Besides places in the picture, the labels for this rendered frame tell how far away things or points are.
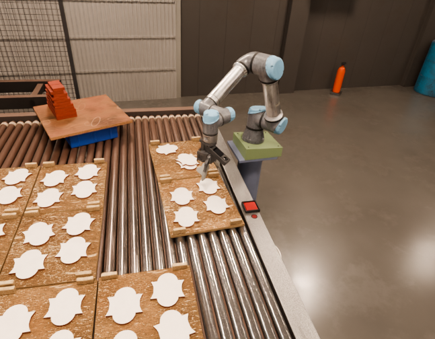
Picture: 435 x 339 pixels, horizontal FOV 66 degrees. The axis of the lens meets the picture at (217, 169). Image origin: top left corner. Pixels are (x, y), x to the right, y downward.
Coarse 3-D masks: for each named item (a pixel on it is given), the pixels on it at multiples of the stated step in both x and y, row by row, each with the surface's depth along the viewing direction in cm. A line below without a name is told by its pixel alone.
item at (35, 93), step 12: (0, 84) 264; (12, 84) 266; (24, 84) 268; (36, 84) 270; (0, 96) 240; (12, 96) 241; (24, 96) 242; (36, 96) 244; (0, 108) 242; (12, 108) 244; (24, 108) 246
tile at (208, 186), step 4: (200, 180) 182; (204, 180) 182; (208, 180) 183; (196, 184) 180; (200, 184) 179; (204, 184) 179; (208, 184) 180; (212, 184) 180; (216, 184) 180; (200, 188) 176; (204, 188) 176; (208, 188) 177; (212, 188) 177; (216, 188) 177; (220, 188) 178; (204, 192) 174; (208, 192) 174; (212, 192) 174
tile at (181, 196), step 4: (180, 188) 175; (184, 188) 175; (172, 192) 172; (176, 192) 172; (180, 192) 172; (184, 192) 173; (188, 192) 173; (172, 196) 169; (176, 196) 170; (180, 196) 170; (184, 196) 170; (188, 196) 170; (172, 200) 167; (176, 200) 167; (180, 200) 167; (184, 200) 167; (188, 200) 167; (192, 200) 169; (180, 204) 165; (184, 204) 165
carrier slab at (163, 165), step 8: (160, 144) 214; (176, 144) 215; (184, 144) 216; (192, 144) 217; (200, 144) 217; (152, 152) 205; (184, 152) 208; (192, 152) 208; (152, 160) 200; (160, 160) 198; (168, 160) 199; (160, 168) 191; (168, 168) 192; (176, 168) 192; (176, 176) 186; (184, 176) 186; (192, 176) 187; (200, 176) 188
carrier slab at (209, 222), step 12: (180, 180) 183; (192, 180) 183; (216, 180) 185; (168, 192) 173; (192, 192) 174; (216, 192) 176; (228, 192) 176; (168, 204) 165; (192, 204) 166; (204, 204) 167; (228, 204) 168; (168, 216) 159; (204, 216) 160; (216, 216) 160; (228, 216) 161; (240, 216) 161; (192, 228) 153; (204, 228) 153; (216, 228) 154; (228, 228) 156
